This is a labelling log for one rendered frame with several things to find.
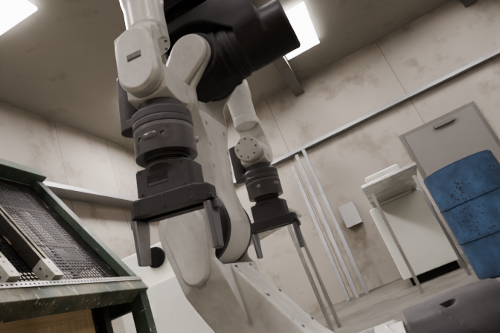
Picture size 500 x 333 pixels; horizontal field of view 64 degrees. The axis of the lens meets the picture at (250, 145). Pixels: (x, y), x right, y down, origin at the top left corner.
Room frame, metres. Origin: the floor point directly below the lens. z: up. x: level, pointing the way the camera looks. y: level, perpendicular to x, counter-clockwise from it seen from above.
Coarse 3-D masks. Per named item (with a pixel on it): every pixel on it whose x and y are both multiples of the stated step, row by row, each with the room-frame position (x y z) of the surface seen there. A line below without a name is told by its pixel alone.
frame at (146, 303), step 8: (136, 296) 2.59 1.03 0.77; (144, 296) 2.63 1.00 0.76; (120, 304) 2.60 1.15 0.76; (128, 304) 2.59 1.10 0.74; (136, 304) 2.59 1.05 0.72; (144, 304) 2.60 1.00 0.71; (96, 312) 2.46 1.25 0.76; (104, 312) 2.47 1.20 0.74; (112, 312) 2.61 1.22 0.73; (120, 312) 2.60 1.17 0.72; (128, 312) 2.63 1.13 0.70; (136, 312) 2.59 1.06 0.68; (144, 312) 2.58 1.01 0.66; (96, 320) 2.46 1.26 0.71; (104, 320) 2.46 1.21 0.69; (136, 320) 2.59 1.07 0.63; (144, 320) 2.58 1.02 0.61; (152, 320) 2.64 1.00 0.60; (96, 328) 2.45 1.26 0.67; (104, 328) 2.46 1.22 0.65; (112, 328) 2.51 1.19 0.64; (136, 328) 2.59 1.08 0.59; (144, 328) 2.59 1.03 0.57; (152, 328) 2.62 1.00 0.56
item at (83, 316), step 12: (72, 312) 2.24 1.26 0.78; (84, 312) 2.34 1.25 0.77; (0, 324) 1.76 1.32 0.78; (12, 324) 1.82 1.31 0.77; (24, 324) 1.89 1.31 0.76; (36, 324) 1.97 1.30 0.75; (48, 324) 2.04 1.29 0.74; (60, 324) 2.13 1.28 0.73; (72, 324) 2.22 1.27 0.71; (84, 324) 2.32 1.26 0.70
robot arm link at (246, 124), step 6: (240, 114) 0.95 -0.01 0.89; (246, 114) 0.95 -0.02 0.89; (252, 114) 0.95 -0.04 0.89; (234, 120) 0.96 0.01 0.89; (240, 120) 0.95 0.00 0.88; (246, 120) 0.95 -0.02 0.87; (252, 120) 0.95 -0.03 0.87; (258, 120) 0.98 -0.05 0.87; (234, 126) 0.97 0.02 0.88; (240, 126) 0.97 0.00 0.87; (246, 126) 0.98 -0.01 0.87; (252, 126) 0.99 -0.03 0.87; (258, 126) 0.99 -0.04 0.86; (240, 132) 1.00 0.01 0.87; (246, 132) 1.00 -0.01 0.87; (252, 132) 1.00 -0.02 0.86; (258, 132) 1.00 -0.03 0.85; (264, 132) 1.00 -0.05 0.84; (258, 138) 1.01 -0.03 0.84; (264, 138) 1.01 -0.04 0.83; (270, 150) 1.01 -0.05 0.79
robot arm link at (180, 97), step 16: (176, 80) 0.52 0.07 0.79; (128, 96) 0.50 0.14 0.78; (160, 96) 0.49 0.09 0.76; (176, 96) 0.51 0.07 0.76; (192, 96) 0.57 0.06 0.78; (128, 112) 0.52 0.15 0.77; (144, 112) 0.48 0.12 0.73; (160, 112) 0.48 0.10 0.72; (176, 112) 0.49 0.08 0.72; (128, 128) 0.52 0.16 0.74
